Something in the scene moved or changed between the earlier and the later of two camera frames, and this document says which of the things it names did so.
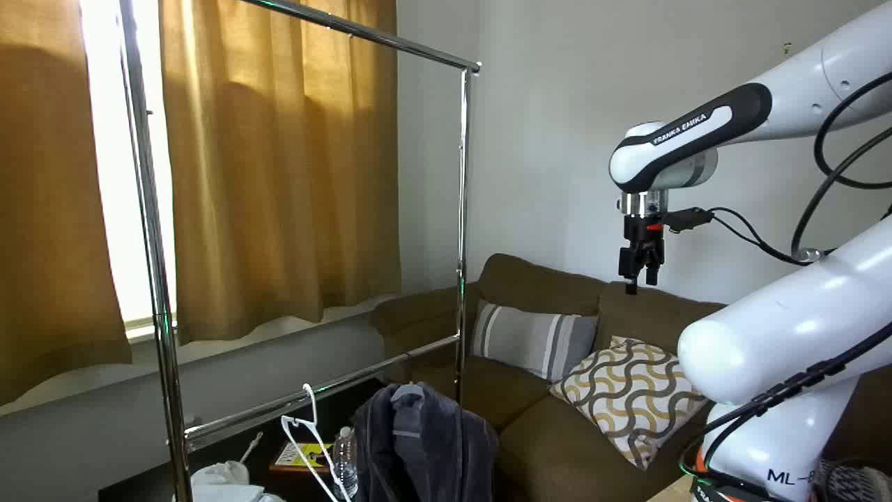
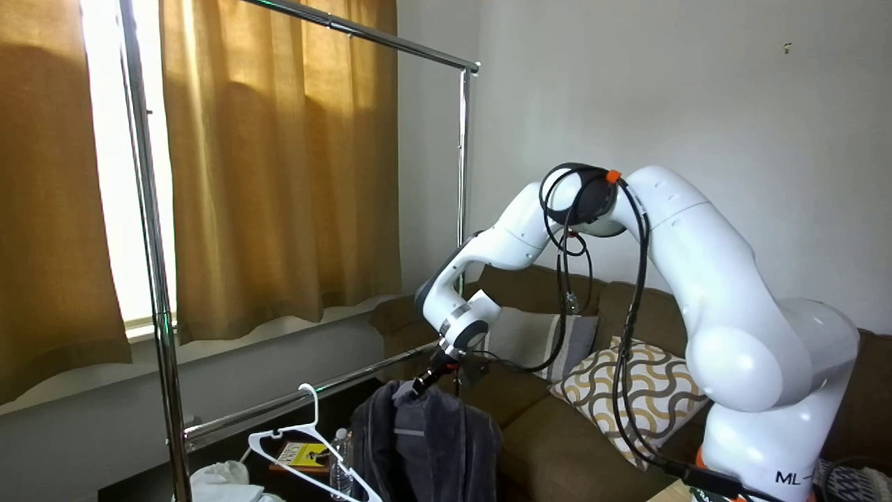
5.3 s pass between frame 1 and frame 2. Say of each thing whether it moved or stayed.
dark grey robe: stayed
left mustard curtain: stayed
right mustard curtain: stayed
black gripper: moved
